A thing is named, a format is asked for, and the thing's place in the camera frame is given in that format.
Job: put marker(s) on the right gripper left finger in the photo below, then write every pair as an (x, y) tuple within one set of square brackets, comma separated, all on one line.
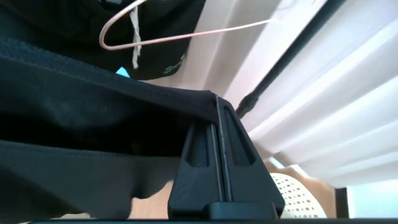
[(192, 183)]

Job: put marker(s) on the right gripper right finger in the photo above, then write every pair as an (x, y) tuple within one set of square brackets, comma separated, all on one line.
[(255, 186)]

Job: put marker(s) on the black garment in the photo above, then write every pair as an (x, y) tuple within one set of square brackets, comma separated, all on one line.
[(77, 124)]

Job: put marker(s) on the black shorts with white logo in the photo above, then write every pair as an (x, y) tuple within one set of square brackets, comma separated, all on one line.
[(62, 25)]

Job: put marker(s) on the white laundry basket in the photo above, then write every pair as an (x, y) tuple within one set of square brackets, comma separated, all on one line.
[(295, 199)]

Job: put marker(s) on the black clothes rack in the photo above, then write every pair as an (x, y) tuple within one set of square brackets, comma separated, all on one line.
[(295, 49)]

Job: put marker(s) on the pink clothes hanger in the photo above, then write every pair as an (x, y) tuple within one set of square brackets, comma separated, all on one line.
[(186, 35)]

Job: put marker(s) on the beige curtain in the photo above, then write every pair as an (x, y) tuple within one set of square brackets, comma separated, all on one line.
[(326, 109)]

